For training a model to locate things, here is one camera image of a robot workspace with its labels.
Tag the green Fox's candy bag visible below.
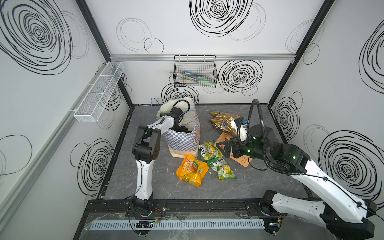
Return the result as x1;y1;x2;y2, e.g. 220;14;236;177
207;158;237;180
198;140;223;162

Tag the yellow gummy candy bag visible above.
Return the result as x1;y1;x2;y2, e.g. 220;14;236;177
176;155;210;187

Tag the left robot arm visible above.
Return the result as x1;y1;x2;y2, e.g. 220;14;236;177
130;99;192;217

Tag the grey slotted cable duct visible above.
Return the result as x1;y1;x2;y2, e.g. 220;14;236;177
90;219;265;231

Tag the right back corner post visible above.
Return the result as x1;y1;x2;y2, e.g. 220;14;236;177
268;0;335;107

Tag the blue checkered paper bag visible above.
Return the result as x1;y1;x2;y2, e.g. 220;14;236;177
148;97;201;158

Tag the green item in basket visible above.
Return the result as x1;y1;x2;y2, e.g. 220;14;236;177
171;71;215;87

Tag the black wire basket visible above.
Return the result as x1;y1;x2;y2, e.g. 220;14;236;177
172;55;218;88

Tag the orange potato chips bag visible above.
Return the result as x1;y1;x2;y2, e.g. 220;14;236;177
215;133;253;168

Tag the white mesh shelf tray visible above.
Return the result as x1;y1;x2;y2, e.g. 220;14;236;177
74;62;124;123

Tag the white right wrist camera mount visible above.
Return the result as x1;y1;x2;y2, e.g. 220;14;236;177
233;117;249;143

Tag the black front rail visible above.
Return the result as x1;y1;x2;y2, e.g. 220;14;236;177
84;199;267;218

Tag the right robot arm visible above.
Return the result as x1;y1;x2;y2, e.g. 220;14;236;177
217;99;377;240

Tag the gold snack bag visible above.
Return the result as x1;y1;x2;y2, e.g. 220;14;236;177
210;111;241;136

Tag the black corner frame post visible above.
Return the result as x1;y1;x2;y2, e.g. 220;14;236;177
76;0;135;110

